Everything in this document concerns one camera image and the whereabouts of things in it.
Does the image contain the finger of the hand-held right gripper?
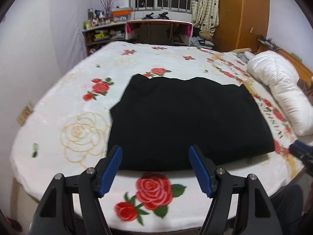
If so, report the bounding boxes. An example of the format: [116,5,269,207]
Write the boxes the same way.
[289,139,313,174]

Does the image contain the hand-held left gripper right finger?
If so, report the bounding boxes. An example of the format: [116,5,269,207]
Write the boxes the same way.
[188,144,282,235]

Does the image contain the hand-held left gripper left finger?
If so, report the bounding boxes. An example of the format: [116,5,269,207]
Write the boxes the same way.
[29,145,123,235]

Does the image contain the black garment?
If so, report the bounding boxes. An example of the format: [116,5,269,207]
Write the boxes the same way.
[107,75,275,172]

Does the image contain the pile of clothes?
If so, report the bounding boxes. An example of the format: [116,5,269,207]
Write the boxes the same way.
[191,27,216,48]

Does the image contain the person's leg in dark trousers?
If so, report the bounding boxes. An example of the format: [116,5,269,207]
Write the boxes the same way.
[269,185,304,235]

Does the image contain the white duvet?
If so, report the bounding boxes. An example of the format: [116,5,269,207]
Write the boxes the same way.
[246,50,313,136]

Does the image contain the floral bed blanket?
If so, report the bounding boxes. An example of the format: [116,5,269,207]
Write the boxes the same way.
[10,42,309,233]

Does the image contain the wooden headboard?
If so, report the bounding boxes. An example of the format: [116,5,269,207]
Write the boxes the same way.
[254,40,313,86]

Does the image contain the cardboard piece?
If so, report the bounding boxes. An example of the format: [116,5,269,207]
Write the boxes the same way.
[17,102,33,126]

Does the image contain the grey cloth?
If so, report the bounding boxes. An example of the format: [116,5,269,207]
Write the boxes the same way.
[236,51,252,64]

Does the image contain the dark items on headboard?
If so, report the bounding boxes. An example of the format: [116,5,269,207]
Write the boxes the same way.
[256,35,278,49]

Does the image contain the cluttered wooden shelf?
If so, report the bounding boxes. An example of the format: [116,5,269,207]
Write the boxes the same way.
[82,21,128,57]

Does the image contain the wooden desk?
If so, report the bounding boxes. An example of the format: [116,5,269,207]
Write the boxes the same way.
[125,20,193,46]

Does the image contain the wooden wardrobe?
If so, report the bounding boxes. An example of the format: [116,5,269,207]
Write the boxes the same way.
[215,0,269,53]

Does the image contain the group of bottles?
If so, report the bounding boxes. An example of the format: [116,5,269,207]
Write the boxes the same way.
[83,8,115,28]

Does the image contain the orange box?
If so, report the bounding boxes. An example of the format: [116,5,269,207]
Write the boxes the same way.
[112,8,132,16]

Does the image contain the patterned curtain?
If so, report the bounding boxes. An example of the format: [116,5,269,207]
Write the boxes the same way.
[191,0,220,28]

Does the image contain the vase with pink branches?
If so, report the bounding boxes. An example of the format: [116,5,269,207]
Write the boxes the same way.
[96,0,118,17]

